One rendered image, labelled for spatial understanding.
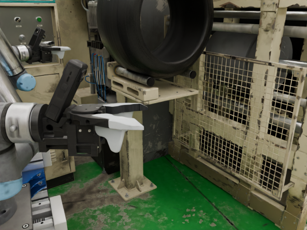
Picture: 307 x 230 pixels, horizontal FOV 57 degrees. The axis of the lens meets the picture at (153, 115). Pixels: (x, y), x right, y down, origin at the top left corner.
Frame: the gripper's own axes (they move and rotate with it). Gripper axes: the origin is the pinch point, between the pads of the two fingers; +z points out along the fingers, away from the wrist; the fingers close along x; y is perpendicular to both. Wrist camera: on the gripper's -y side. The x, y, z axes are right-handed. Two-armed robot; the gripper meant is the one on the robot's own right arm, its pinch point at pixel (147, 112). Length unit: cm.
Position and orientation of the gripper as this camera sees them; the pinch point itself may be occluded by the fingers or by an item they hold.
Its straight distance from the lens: 50.8
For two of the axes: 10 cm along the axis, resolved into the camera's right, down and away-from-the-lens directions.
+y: 0.0, 9.7, 2.3
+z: 10.0, 0.1, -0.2
